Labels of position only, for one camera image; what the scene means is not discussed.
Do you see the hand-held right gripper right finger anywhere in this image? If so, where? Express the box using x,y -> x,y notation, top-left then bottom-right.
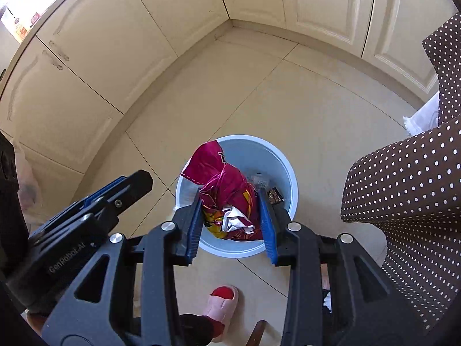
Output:
256,190 -> 426,346

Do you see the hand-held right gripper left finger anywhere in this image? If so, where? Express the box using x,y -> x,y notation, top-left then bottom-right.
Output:
42,198 -> 204,346

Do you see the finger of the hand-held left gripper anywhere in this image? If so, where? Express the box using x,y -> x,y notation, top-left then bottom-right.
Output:
29,176 -> 129,239
86,169 -> 154,238

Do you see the small brown gold wrapper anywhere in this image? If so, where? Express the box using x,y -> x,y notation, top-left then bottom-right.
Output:
266,187 -> 286,206

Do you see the magenta snack bag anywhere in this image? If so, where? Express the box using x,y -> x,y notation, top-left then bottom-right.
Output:
180,140 -> 264,241

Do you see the light blue trash bin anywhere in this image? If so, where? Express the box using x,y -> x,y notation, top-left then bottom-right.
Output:
175,135 -> 299,259

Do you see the translucent plastic bag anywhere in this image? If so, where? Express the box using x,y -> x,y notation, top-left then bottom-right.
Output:
14,143 -> 43,221

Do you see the pink slipper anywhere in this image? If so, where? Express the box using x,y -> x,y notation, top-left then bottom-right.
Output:
201,285 -> 241,343

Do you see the person's leg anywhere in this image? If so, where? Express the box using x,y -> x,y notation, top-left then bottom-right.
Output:
178,286 -> 234,346

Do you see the cream base cabinet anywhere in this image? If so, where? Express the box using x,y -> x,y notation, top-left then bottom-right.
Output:
0,0 -> 232,175
212,0 -> 448,95

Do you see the brown dotted tablecloth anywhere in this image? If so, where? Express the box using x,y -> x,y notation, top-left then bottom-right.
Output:
340,11 -> 461,333

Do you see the colourful printed packet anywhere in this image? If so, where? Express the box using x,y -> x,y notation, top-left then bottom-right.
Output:
1,6 -> 41,43

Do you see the white cloth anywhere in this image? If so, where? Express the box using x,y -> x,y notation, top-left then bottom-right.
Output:
403,92 -> 441,136

